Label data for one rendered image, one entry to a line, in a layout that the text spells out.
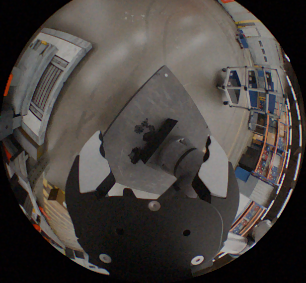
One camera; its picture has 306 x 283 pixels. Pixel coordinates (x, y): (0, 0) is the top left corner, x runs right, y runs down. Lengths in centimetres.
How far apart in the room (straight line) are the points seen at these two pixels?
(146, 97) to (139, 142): 19
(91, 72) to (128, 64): 27
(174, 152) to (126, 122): 22
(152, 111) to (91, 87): 46
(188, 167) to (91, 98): 66
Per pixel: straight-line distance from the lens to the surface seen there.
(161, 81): 46
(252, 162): 554
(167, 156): 39
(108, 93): 69
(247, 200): 553
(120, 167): 48
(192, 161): 34
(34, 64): 78
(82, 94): 72
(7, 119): 83
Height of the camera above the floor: 69
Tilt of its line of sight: 61 degrees down
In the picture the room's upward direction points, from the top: 120 degrees clockwise
